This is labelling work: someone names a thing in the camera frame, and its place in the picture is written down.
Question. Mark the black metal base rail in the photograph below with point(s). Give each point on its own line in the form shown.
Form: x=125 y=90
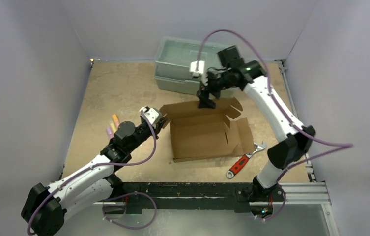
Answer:
x=137 y=196

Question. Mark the yellow highlighter marker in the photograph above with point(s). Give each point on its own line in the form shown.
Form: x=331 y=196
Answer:
x=113 y=127

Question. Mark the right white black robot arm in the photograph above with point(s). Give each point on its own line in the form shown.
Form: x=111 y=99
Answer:
x=294 y=138

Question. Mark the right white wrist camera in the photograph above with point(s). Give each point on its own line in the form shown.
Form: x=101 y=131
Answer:
x=198 y=72

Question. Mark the purple highlighter marker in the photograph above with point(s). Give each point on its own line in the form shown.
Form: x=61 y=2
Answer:
x=109 y=132

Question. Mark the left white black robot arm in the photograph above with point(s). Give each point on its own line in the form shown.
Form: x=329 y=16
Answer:
x=48 y=207

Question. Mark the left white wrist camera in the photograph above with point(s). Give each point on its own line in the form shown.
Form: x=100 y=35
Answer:
x=152 y=115

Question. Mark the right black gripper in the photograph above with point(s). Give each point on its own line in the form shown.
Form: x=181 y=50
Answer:
x=206 y=92

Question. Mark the brown cardboard box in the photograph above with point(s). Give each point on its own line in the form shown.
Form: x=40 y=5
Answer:
x=198 y=134

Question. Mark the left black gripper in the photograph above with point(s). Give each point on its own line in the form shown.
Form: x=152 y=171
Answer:
x=156 y=130

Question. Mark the orange pink highlighter marker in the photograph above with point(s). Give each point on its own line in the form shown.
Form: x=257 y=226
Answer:
x=115 y=120

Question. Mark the red handled adjustable wrench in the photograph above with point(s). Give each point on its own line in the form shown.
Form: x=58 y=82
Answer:
x=243 y=160

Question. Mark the translucent green plastic toolbox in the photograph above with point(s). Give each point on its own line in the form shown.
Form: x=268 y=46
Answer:
x=173 y=60

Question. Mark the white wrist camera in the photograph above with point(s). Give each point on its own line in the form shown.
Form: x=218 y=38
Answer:
x=198 y=72
x=152 y=115

